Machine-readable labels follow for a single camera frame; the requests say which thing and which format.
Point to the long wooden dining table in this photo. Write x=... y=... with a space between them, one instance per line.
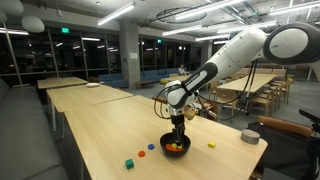
x=256 y=81

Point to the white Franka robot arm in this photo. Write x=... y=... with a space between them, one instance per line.
x=233 y=53

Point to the blue lounge sofa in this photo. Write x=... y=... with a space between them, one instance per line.
x=156 y=74
x=113 y=80

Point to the black bowl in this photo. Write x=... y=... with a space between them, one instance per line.
x=165 y=151

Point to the white globe lamp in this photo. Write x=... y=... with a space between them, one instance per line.
x=32 y=24
x=11 y=6
x=2 y=16

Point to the light wooden table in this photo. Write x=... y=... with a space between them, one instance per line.
x=86 y=96
x=60 y=82

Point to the grey sofa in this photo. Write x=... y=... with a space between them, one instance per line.
x=23 y=133

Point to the small green exit sign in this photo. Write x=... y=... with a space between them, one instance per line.
x=159 y=41

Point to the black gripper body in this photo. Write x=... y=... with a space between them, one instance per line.
x=178 y=122

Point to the black circular ceiling track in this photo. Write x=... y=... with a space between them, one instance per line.
x=180 y=20

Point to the white paper notice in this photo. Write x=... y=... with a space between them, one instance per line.
x=133 y=55

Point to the black camera on tripod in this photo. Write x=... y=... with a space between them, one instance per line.
x=306 y=115

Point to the brown and dark armchair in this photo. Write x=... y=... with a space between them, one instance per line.
x=283 y=125

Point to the narrow concrete pillar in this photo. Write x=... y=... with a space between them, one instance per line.
x=206 y=53

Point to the wide concrete pillar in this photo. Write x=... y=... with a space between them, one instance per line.
x=129 y=66

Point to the yellow wooden cube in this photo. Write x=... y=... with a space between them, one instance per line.
x=211 y=144

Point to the white plate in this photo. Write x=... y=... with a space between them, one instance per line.
x=93 y=85

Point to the green wooden block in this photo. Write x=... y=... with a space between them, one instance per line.
x=129 y=163

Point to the yellow beanbag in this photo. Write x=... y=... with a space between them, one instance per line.
x=164 y=81

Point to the grey duct tape roll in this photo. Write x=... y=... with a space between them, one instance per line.
x=250 y=136

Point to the cardboard box with print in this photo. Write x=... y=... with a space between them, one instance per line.
x=209 y=111

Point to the low wooden bench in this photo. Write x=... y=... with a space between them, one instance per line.
x=145 y=82

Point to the seated person light shirt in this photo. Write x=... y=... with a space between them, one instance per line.
x=181 y=69

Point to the brown leather chair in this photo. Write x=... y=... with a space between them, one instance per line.
x=160 y=99

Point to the fluorescent ceiling light strip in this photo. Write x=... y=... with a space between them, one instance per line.
x=181 y=30
x=116 y=13
x=220 y=42
x=15 y=32
x=211 y=38
x=206 y=7
x=295 y=8

